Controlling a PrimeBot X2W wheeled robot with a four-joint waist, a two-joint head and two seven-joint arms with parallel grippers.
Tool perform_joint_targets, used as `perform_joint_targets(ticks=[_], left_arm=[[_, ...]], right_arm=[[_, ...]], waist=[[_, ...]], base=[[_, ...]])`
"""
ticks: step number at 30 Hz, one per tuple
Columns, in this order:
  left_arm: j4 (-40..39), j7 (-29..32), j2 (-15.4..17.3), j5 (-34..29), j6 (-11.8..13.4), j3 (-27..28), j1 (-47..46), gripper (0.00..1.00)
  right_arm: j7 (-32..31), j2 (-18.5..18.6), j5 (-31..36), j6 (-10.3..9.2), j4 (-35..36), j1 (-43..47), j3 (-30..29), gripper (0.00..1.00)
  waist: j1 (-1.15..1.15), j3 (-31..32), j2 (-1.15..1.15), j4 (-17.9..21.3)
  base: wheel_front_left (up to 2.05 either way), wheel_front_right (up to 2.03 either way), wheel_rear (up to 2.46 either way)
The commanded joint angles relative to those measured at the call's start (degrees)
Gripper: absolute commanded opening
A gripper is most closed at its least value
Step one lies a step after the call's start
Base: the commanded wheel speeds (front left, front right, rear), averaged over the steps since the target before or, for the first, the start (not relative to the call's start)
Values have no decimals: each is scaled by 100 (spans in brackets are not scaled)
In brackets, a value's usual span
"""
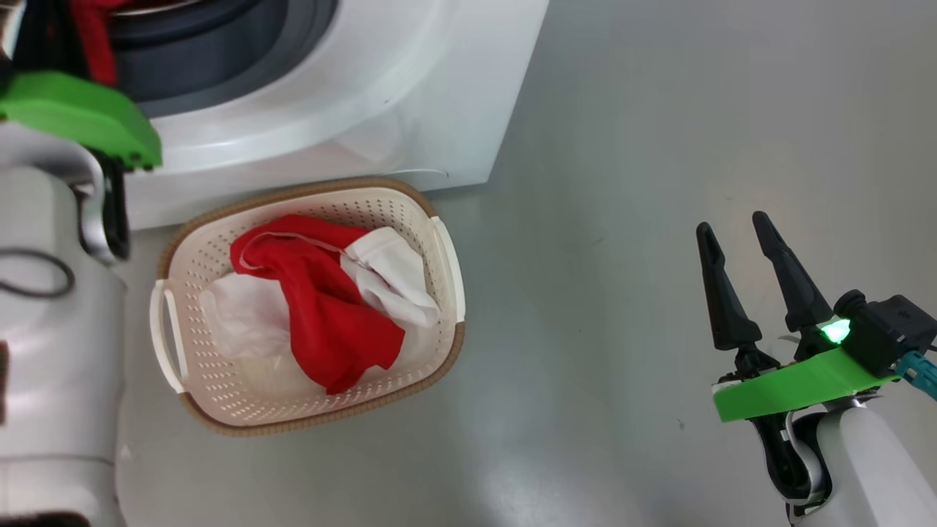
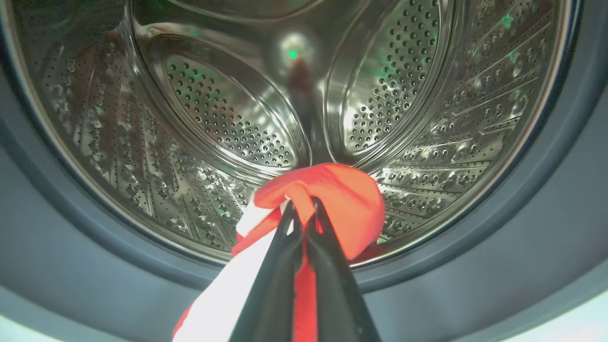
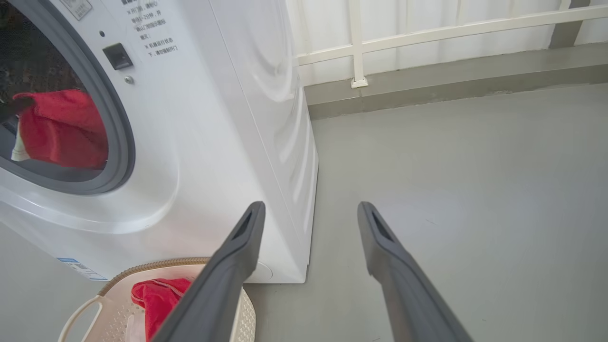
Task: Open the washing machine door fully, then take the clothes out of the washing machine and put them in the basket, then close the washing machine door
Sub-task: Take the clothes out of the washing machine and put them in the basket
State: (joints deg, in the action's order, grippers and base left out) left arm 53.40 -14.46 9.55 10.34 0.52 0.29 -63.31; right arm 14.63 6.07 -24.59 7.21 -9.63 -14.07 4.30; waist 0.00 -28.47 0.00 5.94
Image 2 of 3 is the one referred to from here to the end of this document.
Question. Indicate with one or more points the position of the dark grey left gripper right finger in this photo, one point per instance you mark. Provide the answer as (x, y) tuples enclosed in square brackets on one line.
[(332, 294)]

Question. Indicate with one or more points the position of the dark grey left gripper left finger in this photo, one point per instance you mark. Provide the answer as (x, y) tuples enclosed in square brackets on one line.
[(275, 294)]

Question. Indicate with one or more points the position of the red and white garment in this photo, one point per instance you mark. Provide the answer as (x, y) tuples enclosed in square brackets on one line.
[(342, 199)]

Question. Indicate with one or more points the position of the stainless steel washing machine drum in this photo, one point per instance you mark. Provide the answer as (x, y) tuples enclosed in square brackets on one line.
[(213, 118)]

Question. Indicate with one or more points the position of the white front-load washing machine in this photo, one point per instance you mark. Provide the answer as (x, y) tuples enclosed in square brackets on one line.
[(71, 266)]

